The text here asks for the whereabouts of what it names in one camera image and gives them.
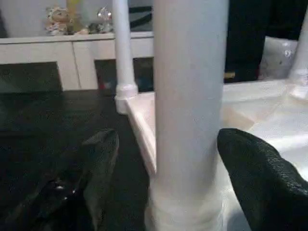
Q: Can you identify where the round grey appliance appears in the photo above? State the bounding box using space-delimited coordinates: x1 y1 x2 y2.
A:
128 6 154 32

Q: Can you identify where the grey cushion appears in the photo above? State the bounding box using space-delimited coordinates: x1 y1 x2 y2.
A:
258 36 300 81

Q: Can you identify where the small doll figurine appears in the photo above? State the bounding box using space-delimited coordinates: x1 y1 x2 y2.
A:
45 4 75 37

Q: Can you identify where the white plastic table leg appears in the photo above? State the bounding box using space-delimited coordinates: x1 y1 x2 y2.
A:
145 0 229 231
287 21 308 84
112 0 140 101

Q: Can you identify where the white cabinet with glass doors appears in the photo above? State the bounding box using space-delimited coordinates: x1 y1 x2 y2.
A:
0 31 156 93

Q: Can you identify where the white plastic table top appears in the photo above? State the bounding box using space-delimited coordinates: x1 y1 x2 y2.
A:
115 78 308 231

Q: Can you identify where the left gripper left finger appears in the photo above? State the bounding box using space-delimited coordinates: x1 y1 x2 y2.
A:
4 128 120 231

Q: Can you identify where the clear glass ornament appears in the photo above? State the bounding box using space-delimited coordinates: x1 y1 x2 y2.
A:
88 7 114 34

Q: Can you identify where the tall black cabinet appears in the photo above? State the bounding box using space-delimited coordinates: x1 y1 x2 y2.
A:
223 0 308 84

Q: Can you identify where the yellow bottle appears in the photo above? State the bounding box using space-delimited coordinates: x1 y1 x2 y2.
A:
66 0 81 32

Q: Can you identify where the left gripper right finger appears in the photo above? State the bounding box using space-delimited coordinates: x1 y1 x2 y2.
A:
216 127 308 231

